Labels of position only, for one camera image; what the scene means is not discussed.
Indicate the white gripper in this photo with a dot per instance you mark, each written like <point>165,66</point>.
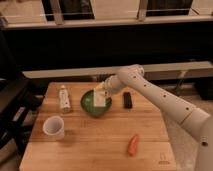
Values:
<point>107,86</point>

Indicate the white sponge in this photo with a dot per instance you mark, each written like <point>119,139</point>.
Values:
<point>99,98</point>

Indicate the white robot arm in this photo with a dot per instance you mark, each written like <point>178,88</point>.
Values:
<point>195,121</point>

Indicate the green ceramic bowl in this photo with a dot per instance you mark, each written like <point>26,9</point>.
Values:
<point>87,105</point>

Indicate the long wooden bench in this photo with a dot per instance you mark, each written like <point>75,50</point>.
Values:
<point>166,71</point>

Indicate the black rectangular block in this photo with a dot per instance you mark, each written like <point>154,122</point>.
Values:
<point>127,100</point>

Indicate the white bottle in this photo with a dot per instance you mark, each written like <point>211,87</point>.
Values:
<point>64,102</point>

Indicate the orange carrot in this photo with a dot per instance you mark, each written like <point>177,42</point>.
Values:
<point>133,144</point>

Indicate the white plastic cup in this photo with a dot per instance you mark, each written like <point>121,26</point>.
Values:
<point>53,127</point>

